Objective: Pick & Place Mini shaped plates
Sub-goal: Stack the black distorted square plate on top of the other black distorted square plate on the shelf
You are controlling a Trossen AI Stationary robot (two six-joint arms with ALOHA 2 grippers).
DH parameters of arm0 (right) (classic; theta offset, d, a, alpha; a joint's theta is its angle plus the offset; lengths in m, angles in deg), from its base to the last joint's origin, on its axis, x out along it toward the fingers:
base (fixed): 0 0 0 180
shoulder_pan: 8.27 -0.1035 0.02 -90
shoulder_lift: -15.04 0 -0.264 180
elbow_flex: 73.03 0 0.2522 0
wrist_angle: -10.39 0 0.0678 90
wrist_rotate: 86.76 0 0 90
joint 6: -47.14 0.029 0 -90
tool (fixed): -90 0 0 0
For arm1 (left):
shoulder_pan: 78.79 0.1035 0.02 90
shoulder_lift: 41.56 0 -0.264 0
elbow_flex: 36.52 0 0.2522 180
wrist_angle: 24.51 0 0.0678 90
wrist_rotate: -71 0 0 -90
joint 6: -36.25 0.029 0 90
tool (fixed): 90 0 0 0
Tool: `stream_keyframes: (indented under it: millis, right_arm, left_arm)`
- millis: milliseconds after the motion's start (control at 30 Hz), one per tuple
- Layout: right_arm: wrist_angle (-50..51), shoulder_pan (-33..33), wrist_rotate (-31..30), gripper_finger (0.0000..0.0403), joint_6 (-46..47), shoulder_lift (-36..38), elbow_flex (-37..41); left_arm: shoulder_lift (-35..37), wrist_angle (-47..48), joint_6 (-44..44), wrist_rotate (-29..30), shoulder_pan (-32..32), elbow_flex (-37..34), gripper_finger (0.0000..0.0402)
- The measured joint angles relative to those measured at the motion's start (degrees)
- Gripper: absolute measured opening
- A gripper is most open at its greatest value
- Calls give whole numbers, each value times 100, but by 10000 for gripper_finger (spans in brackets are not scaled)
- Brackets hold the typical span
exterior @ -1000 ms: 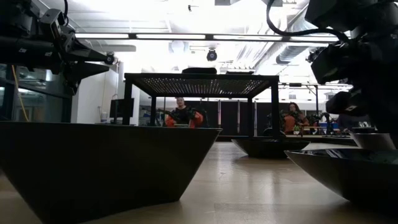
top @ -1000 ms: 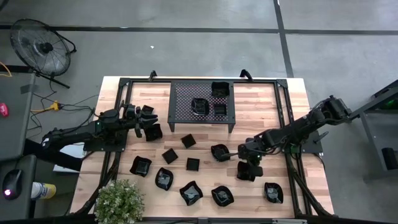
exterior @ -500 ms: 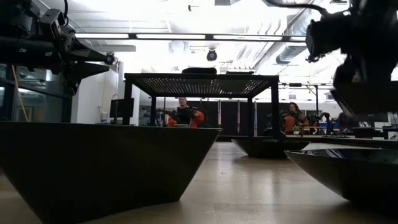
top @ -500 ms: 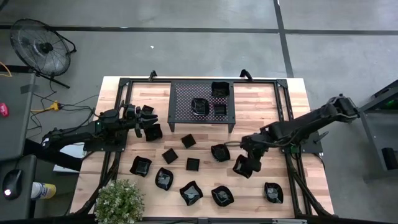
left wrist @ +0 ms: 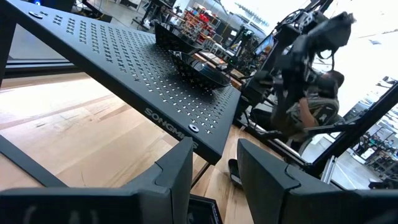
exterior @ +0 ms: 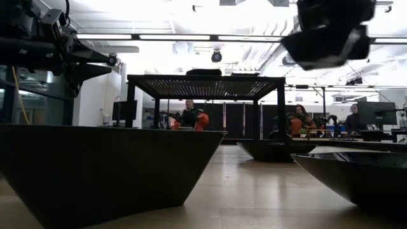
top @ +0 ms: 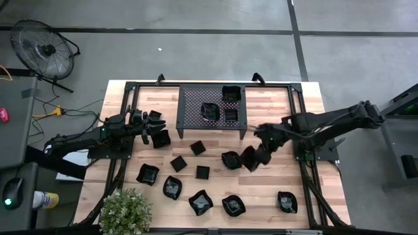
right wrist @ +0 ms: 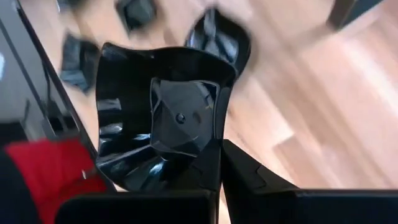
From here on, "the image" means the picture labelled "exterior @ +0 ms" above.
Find yellow cable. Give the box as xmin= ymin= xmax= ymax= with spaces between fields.
xmin=11 ymin=66 xmax=32 ymax=125

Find black perforated metal stand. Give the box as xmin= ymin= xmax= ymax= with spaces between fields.
xmin=126 ymin=74 xmax=286 ymax=142

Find black computer monitor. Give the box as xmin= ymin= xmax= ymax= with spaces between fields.
xmin=357 ymin=101 xmax=398 ymax=126
xmin=111 ymin=100 xmax=138 ymax=121

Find black wavy round plate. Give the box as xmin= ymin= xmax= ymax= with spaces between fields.
xmin=186 ymin=69 xmax=223 ymax=76
xmin=237 ymin=141 xmax=318 ymax=163
xmin=291 ymin=151 xmax=407 ymax=220

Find person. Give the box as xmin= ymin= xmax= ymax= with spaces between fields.
xmin=345 ymin=104 xmax=362 ymax=135
xmin=170 ymin=99 xmax=210 ymax=132
xmin=287 ymin=104 xmax=317 ymax=138

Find black wavy square plate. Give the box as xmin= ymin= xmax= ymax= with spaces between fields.
xmin=0 ymin=123 xmax=228 ymax=229
xmin=280 ymin=24 xmax=371 ymax=71

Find long ceiling light bar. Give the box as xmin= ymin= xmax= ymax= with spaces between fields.
xmin=76 ymin=33 xmax=407 ymax=45

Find black partition panels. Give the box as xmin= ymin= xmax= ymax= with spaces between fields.
xmin=209 ymin=103 xmax=280 ymax=139

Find black track light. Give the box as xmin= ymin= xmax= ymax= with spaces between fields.
xmin=345 ymin=76 xmax=364 ymax=86

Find black equipment case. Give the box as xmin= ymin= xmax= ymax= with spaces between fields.
xmin=361 ymin=129 xmax=384 ymax=142

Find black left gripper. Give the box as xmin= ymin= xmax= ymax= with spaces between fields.
xmin=39 ymin=8 xmax=113 ymax=97

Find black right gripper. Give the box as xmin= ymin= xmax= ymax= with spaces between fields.
xmin=297 ymin=0 xmax=376 ymax=31

